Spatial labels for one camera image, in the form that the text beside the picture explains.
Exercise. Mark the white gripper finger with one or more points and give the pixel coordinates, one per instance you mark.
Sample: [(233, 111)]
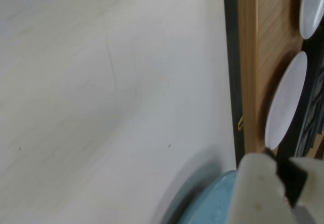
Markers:
[(255, 191), (315, 183)]

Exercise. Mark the blue round dish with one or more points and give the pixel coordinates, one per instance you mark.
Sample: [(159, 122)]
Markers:
[(212, 203)]

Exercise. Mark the small yellow clip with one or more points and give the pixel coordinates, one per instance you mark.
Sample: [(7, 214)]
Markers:
[(240, 123)]

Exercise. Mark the dark patterned object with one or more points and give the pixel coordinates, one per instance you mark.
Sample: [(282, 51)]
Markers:
[(312, 112)]

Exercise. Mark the white round plate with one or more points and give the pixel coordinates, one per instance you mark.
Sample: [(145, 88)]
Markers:
[(312, 4), (286, 102)]

